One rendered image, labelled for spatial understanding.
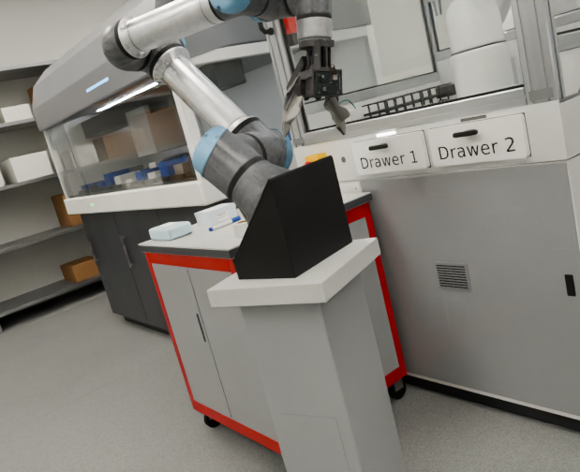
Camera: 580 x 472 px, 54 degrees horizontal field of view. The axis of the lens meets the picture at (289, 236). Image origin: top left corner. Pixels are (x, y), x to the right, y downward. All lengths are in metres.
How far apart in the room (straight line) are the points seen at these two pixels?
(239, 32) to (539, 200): 1.47
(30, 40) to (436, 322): 4.68
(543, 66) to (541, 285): 0.57
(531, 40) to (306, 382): 0.95
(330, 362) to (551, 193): 0.74
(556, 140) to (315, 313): 0.76
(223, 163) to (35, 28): 4.75
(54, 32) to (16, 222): 1.77
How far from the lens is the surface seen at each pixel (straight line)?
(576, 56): 1.63
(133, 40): 1.40
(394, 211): 1.89
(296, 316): 1.15
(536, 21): 1.53
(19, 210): 5.54
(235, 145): 1.23
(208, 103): 1.42
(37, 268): 5.59
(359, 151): 1.90
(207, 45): 2.44
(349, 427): 1.23
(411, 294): 1.97
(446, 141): 1.68
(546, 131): 1.55
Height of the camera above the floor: 1.06
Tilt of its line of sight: 12 degrees down
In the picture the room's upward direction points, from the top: 14 degrees counter-clockwise
